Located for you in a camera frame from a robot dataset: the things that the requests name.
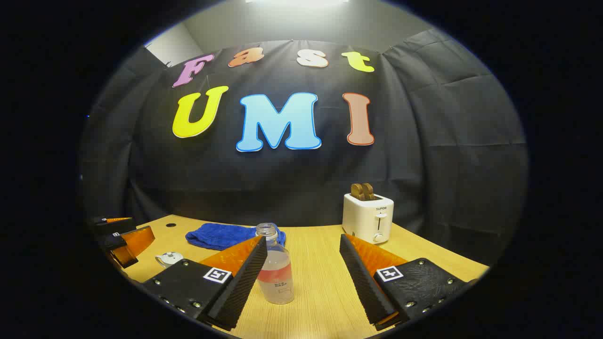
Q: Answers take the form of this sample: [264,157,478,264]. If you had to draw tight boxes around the white toaster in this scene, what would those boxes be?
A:
[342,192,394,244]

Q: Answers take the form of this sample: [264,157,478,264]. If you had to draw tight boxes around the clear plastic water bottle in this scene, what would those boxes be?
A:
[256,223,295,305]

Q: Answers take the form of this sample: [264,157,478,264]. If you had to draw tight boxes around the white ceramic teacup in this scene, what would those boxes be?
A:
[155,252,185,270]

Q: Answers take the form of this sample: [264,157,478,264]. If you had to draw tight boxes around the blue towel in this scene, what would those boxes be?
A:
[185,223,286,251]

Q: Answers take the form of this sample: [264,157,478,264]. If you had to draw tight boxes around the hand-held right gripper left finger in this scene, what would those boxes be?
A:
[141,235,269,331]

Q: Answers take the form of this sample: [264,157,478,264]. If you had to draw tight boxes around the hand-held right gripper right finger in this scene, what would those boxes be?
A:
[339,233,479,331]

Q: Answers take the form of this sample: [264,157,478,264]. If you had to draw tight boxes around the black backdrop cloth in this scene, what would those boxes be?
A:
[78,28,530,264]

